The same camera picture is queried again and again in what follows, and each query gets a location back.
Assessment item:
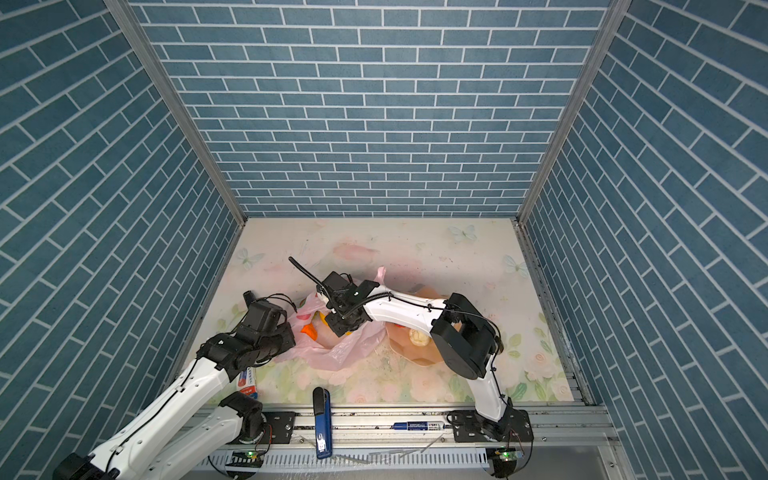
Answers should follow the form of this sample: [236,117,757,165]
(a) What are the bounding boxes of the orange fake tangerine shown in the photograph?
[301,323,318,341]

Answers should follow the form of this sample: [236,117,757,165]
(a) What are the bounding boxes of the pink plastic bag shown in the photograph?
[275,291,386,371]

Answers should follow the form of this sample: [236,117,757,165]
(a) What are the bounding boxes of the beige fake garlic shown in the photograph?
[408,329,431,347]

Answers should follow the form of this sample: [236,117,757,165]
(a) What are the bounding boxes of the pink scalloped bowl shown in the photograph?
[386,323,443,367]

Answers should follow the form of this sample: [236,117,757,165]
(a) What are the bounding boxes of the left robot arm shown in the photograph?
[52,291,295,479]

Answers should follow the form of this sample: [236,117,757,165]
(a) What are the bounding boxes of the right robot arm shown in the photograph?
[313,272,534,443]

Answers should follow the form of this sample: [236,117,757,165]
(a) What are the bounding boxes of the red white blue tube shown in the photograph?
[236,367,258,399]

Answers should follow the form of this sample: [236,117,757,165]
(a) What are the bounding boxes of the blue black handheld device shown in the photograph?
[312,387,333,460]

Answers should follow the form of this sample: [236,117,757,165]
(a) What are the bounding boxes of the blue marker pen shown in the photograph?
[391,421,447,432]

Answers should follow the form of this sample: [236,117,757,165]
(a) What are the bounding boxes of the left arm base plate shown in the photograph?
[237,411,297,445]

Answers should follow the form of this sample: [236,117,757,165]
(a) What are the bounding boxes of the aluminium front rail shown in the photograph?
[122,404,613,451]

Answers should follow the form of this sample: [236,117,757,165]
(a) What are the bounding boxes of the white slotted cable duct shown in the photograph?
[192,448,490,473]

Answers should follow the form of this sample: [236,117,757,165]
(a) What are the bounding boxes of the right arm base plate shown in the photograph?
[446,406,534,443]

